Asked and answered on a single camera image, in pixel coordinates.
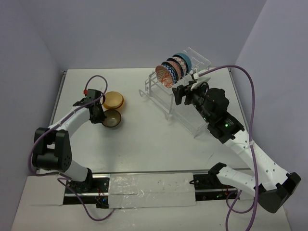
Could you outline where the yellow orange bowl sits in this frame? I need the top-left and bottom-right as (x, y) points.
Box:
(115, 96), (125, 110)

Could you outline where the orange white patterned bowl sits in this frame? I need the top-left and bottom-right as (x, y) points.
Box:
(155, 65), (173, 88)

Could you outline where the silver tape patch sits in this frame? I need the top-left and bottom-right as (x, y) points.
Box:
(108, 173), (196, 208)

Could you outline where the white wire dish rack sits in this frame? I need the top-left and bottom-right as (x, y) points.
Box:
(138, 47), (231, 138)

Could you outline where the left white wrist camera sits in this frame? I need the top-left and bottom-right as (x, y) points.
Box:
(83, 89), (97, 98)

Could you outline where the aluminium table edge rail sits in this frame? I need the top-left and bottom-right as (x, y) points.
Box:
(49, 70), (67, 126)

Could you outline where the black bowl cream inside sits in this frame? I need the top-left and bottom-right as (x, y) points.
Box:
(102, 109), (122, 128)

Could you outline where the cream bowl gold rim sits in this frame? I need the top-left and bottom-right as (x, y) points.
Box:
(103, 91), (124, 109)

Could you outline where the blue triangle patterned bowl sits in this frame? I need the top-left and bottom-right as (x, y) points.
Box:
(172, 56), (188, 77)

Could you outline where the solid blue bowl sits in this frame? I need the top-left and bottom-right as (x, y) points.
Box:
(179, 53), (192, 73)

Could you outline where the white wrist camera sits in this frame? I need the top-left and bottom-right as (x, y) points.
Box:
(83, 89), (97, 98)
(190, 73), (211, 90)

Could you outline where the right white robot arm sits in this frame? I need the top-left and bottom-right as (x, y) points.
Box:
(172, 85), (301, 213)

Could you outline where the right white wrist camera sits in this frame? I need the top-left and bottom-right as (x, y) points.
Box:
(190, 73), (211, 90)

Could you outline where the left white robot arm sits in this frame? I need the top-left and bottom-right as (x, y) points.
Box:
(29, 89), (106, 193)

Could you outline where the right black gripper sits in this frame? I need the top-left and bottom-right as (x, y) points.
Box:
(171, 80), (212, 123)

